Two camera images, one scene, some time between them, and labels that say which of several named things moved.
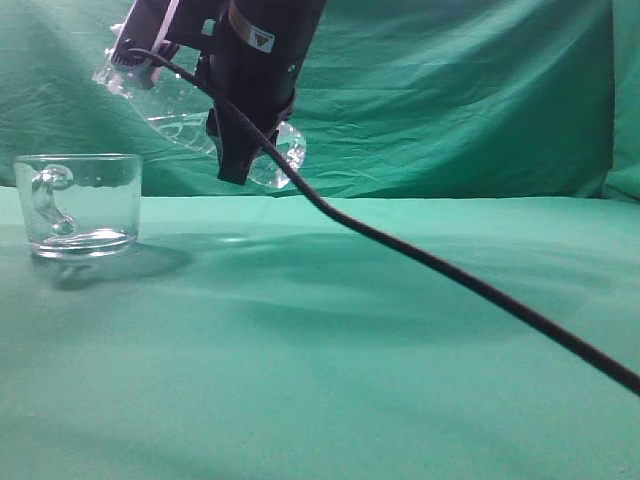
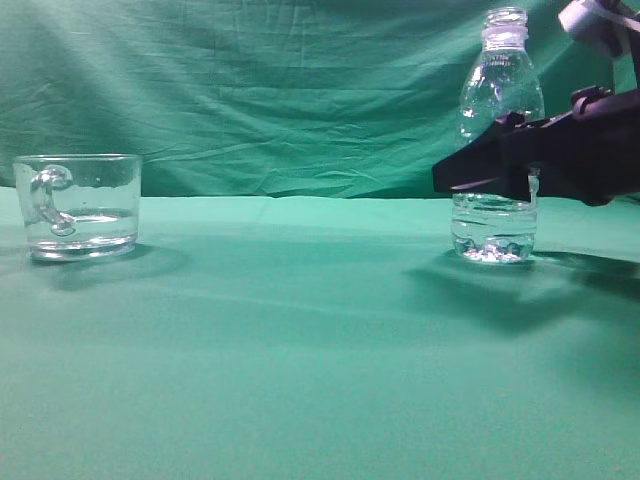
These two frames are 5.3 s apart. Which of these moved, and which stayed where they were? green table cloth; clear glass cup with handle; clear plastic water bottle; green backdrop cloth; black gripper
Moved: clear plastic water bottle; black gripper
Stayed: clear glass cup with handle; green table cloth; green backdrop cloth
